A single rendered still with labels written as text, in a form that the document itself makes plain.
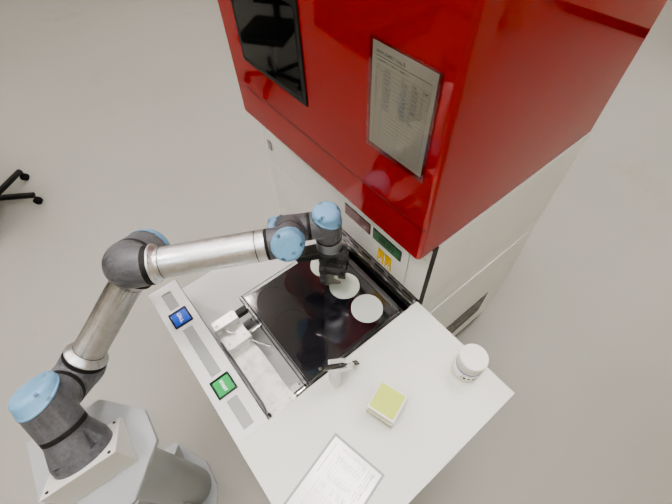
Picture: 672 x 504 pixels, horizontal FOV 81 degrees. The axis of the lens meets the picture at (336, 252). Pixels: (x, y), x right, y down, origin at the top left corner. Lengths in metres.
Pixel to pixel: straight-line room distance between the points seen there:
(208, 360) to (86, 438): 0.34
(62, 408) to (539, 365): 2.02
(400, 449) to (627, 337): 1.80
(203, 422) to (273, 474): 1.15
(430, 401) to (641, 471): 1.44
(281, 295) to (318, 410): 0.40
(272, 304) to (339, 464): 0.52
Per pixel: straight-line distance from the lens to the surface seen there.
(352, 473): 1.06
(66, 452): 1.27
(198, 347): 1.23
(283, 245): 0.88
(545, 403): 2.29
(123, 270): 0.99
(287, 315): 1.27
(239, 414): 1.13
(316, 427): 1.08
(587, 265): 2.81
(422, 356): 1.15
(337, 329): 1.23
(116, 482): 1.36
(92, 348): 1.27
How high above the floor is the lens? 2.02
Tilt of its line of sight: 54 degrees down
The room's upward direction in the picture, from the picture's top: 3 degrees counter-clockwise
